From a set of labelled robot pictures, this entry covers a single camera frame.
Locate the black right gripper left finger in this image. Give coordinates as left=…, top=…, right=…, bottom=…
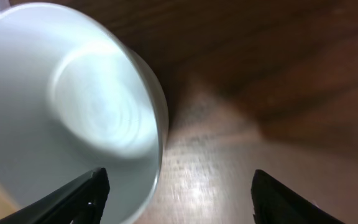
left=0, top=167, right=110, bottom=224

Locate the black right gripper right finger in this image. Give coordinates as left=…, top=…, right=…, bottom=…
left=251, top=169, right=343, bottom=224

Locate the grey small bowl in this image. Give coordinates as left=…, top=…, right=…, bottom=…
left=0, top=2, right=168, bottom=223

